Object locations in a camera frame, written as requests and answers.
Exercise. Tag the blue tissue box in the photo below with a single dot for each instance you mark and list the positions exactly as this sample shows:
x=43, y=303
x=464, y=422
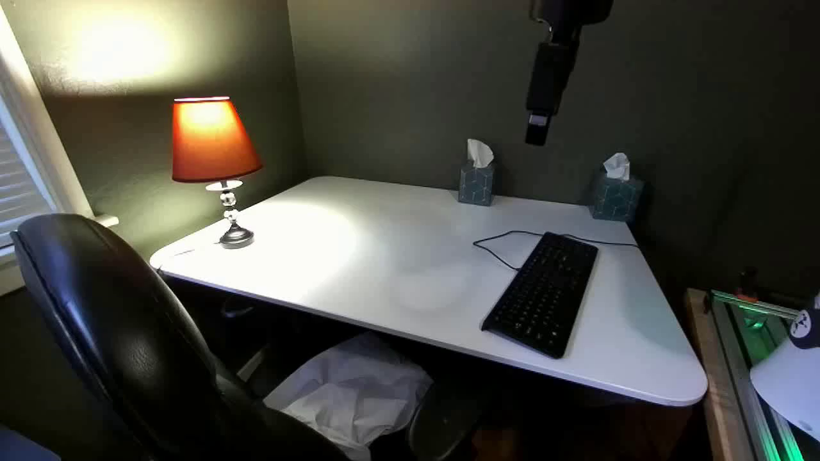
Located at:
x=616, y=197
x=474, y=184

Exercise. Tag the wooden robot stand board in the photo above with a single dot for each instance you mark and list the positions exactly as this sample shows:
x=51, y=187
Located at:
x=707, y=385

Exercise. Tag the white window frame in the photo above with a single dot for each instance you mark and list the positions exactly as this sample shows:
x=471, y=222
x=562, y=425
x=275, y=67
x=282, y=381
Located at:
x=51, y=143

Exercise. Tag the green device at right edge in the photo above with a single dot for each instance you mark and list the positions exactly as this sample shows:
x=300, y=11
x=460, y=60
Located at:
x=735, y=361

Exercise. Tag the white plastic bag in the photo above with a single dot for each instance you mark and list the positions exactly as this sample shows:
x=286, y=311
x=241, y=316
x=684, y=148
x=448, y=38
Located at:
x=348, y=395

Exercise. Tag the black computer keyboard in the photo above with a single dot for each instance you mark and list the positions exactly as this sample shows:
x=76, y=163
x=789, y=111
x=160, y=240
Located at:
x=541, y=295

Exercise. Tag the white window blinds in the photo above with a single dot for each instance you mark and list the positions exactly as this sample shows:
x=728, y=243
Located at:
x=15, y=187

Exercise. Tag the orange shade table lamp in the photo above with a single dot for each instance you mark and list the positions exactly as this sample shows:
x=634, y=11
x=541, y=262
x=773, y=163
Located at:
x=213, y=137

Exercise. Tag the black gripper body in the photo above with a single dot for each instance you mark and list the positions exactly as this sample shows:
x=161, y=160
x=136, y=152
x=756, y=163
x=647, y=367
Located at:
x=552, y=76

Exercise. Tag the black leather office chair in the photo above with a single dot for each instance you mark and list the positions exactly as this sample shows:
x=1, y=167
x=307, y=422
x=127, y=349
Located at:
x=110, y=322

